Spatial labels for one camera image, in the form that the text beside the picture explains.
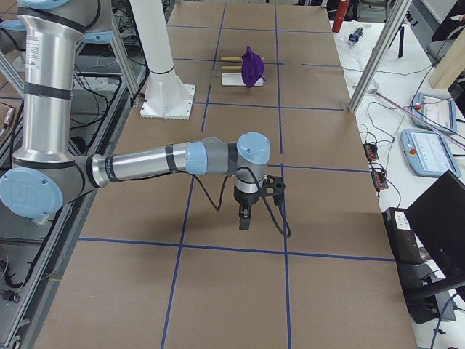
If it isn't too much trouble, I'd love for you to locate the brown paper table cover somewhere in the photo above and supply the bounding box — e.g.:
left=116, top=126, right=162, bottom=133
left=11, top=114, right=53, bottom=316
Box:
left=35, top=2, right=416, bottom=348

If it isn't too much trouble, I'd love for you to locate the blue teach pendant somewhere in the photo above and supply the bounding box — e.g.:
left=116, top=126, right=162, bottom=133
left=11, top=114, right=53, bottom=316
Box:
left=409, top=92, right=457, bottom=135
left=400, top=129, right=461, bottom=178

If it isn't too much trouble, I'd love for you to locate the black usb hub right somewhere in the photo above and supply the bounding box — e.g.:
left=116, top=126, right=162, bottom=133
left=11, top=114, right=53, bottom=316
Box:
left=363, top=137, right=379, bottom=163

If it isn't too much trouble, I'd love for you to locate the aluminium frame post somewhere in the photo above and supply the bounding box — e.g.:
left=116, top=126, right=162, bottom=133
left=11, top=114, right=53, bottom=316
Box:
left=348, top=0, right=412, bottom=113

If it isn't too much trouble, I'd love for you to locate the clear plastic wrap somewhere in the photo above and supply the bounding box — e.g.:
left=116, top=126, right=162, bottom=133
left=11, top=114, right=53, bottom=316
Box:
left=333, top=22, right=371, bottom=58

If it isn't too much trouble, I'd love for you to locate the black camera tripod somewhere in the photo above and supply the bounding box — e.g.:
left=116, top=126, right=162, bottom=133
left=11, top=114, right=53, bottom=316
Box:
left=388, top=25, right=405, bottom=58

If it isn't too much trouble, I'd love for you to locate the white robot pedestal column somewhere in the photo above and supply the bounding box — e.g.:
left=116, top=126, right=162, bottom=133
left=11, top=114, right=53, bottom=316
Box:
left=130, top=0, right=174, bottom=75

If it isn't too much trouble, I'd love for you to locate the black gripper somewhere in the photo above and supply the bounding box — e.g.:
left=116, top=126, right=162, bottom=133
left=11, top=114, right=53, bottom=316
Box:
left=233, top=188, right=259, bottom=230

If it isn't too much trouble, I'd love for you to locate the purple towel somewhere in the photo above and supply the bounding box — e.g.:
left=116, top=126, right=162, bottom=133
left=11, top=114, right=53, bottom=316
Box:
left=240, top=46, right=266, bottom=87

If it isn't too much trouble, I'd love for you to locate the black usb hub left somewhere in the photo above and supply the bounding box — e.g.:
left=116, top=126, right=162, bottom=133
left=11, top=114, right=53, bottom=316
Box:
left=368, top=162, right=389, bottom=192

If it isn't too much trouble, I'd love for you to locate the braided black right cable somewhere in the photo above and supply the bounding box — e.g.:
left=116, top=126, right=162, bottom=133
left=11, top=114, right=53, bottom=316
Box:
left=190, top=167, right=292, bottom=238

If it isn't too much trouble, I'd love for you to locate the blue teach pendant near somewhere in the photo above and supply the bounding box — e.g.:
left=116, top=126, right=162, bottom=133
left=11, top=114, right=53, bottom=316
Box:
left=400, top=129, right=461, bottom=178

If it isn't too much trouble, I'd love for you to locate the blue teach pendant far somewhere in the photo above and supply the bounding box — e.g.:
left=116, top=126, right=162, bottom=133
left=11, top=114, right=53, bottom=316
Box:
left=409, top=92, right=457, bottom=135

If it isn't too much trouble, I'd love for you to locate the white towel rack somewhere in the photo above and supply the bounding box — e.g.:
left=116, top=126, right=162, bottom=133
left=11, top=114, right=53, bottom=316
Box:
left=220, top=54, right=266, bottom=87

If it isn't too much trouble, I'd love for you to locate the black usb hub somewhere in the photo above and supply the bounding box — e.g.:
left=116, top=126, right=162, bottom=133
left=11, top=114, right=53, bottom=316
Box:
left=368, top=162, right=389, bottom=192
left=363, top=137, right=379, bottom=163

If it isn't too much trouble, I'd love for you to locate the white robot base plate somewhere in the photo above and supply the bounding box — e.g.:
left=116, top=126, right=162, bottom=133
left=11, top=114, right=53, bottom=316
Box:
left=140, top=82, right=195, bottom=120

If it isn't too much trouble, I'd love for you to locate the metal reacher grabber tool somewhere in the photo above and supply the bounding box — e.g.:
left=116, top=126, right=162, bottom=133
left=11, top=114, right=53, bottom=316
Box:
left=349, top=85, right=464, bottom=149

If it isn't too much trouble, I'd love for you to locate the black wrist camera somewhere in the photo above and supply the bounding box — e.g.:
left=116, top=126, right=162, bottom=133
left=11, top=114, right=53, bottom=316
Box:
left=262, top=174, right=286, bottom=207

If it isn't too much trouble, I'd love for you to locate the red cylinder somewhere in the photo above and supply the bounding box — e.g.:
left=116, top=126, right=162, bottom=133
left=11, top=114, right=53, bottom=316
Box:
left=331, top=0, right=350, bottom=33

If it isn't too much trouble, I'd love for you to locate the dark blue folded umbrella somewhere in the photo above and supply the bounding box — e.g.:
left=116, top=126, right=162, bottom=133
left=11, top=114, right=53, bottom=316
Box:
left=348, top=27, right=364, bottom=44

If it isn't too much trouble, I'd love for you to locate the black device with label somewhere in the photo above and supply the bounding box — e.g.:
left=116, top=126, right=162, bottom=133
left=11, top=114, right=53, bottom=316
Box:
left=382, top=207, right=431, bottom=265

